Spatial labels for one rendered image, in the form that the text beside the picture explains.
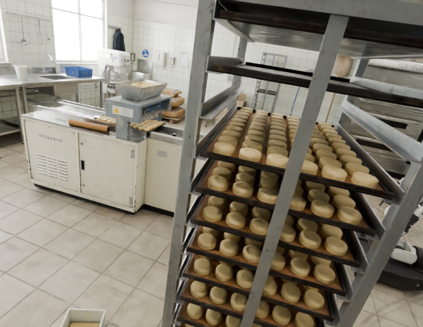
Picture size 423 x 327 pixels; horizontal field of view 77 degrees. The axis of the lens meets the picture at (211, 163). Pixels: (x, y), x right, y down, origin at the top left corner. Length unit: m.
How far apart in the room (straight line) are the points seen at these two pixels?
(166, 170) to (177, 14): 5.13
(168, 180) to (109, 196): 0.64
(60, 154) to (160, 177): 1.04
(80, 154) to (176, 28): 4.94
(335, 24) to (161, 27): 6.95
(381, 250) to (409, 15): 0.44
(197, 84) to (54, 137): 2.59
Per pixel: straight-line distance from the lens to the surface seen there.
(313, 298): 0.83
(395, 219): 0.65
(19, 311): 2.30
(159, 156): 2.64
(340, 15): 0.53
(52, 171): 3.24
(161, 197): 2.83
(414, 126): 5.84
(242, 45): 1.14
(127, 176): 2.68
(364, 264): 0.72
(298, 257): 0.79
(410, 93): 0.72
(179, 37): 7.16
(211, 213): 0.68
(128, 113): 2.45
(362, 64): 1.17
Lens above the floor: 1.71
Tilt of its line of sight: 23 degrees down
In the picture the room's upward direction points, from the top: 9 degrees clockwise
